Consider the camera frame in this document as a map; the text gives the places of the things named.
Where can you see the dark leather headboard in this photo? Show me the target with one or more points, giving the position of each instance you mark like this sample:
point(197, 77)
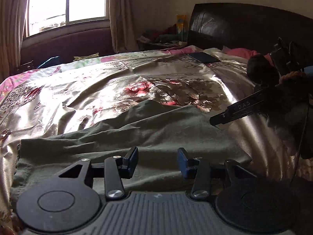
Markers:
point(254, 27)

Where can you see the blue cloth item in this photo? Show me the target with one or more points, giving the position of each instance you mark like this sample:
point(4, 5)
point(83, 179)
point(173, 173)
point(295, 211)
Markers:
point(50, 62)

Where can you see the cluttered bedside table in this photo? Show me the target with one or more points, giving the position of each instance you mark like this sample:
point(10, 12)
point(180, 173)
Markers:
point(168, 38)

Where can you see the dark smartphone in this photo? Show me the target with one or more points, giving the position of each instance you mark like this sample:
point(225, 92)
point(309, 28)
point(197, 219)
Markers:
point(203, 57)

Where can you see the gloved right hand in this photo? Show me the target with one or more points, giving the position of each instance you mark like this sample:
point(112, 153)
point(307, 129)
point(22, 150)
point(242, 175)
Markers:
point(294, 128)

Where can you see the pink patterned quilt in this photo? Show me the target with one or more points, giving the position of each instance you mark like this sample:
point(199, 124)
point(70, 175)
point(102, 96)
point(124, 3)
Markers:
point(13, 81)

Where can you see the green yellow cloth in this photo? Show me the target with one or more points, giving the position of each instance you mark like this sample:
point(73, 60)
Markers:
point(79, 58)

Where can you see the olive green pants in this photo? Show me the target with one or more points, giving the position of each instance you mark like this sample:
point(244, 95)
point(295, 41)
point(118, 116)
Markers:
point(156, 130)

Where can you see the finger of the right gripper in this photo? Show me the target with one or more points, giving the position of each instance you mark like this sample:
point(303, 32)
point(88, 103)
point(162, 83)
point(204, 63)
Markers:
point(216, 120)

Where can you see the yellow carton box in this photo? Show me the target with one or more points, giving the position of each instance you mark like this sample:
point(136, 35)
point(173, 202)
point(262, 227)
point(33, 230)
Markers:
point(182, 26)

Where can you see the maroon window bench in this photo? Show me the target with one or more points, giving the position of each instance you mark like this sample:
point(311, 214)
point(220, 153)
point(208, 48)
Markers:
point(67, 47)

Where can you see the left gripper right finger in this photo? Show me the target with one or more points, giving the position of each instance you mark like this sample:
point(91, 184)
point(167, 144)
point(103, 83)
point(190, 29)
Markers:
point(188, 166)

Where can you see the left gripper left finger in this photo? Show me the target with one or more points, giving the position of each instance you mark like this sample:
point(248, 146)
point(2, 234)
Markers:
point(127, 164)

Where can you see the beige curtain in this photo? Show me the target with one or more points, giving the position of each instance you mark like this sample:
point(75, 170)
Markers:
point(121, 26)

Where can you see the bright window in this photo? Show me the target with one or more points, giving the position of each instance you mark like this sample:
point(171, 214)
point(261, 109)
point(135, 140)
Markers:
point(45, 15)

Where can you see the gold floral satin bedspread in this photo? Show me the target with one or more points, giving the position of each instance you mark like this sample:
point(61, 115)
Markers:
point(50, 104)

